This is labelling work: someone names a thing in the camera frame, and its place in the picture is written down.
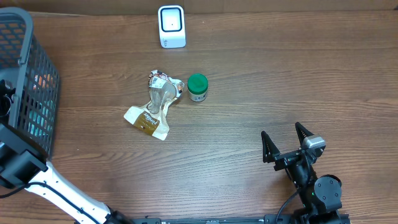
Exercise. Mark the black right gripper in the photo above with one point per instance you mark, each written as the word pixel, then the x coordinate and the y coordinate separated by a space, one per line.
pixel 271 151

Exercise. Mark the green lid jar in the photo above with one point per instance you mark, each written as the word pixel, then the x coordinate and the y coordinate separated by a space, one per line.
pixel 197 87

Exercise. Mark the beige brown snack pouch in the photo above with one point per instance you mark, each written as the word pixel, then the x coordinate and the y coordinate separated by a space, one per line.
pixel 151 118

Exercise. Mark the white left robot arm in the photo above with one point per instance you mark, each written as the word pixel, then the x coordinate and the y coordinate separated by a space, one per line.
pixel 25 165

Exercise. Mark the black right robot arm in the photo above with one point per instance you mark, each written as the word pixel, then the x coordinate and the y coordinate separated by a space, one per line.
pixel 320 196

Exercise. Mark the white barcode scanner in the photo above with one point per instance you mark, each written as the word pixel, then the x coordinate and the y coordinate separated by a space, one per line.
pixel 172 27

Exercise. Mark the grey plastic basket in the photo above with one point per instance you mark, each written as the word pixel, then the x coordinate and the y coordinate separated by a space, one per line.
pixel 30 80

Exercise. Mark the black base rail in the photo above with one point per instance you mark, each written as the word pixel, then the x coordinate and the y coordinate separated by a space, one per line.
pixel 266 219

